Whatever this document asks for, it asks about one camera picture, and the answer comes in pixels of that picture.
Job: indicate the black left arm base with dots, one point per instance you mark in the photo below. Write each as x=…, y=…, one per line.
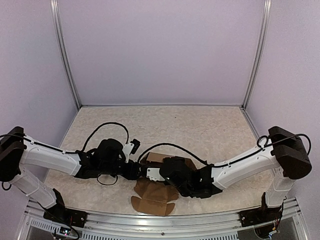
x=61, y=214

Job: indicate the right aluminium frame post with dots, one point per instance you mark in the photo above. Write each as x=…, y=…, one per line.
x=258, y=53

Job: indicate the brown cardboard box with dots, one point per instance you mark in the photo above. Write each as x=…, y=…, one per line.
x=156, y=198

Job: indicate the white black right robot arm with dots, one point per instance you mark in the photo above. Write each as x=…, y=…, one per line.
x=280, y=149

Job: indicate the front aluminium frame rail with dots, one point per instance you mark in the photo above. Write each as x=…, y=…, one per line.
x=111, y=226

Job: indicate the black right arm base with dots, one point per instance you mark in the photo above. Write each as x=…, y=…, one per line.
x=260, y=215

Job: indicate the left aluminium frame post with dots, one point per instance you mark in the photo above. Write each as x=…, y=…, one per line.
x=63, y=52

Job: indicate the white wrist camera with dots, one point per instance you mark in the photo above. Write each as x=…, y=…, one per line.
x=151, y=173
x=130, y=149

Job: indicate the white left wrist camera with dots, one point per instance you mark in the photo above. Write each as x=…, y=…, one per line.
x=130, y=149

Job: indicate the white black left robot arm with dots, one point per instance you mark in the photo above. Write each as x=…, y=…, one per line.
x=18, y=150

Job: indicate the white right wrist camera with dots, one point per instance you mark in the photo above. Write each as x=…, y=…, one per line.
x=151, y=173

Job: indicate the aluminium frame post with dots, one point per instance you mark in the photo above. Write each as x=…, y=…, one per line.
x=63, y=52
x=258, y=53

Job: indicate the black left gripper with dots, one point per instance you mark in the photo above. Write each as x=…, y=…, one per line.
x=131, y=173

